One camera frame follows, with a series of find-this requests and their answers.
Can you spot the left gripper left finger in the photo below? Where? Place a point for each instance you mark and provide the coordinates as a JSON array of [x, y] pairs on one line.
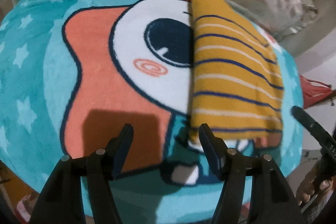
[[60, 200]]

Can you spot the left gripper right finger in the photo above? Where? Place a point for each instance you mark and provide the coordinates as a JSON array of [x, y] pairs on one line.
[[259, 178]]

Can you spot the mustard striped knit sweater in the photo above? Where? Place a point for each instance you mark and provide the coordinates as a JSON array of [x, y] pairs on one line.
[[237, 82]]

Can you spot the person's right hand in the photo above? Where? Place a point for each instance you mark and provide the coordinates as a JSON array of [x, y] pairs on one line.
[[306, 189]]

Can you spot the red plastic bag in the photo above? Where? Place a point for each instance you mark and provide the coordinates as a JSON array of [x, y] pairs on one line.
[[316, 93]]

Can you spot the teal cartoon fleece blanket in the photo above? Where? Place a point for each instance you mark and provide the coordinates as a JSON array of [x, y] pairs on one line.
[[74, 72]]

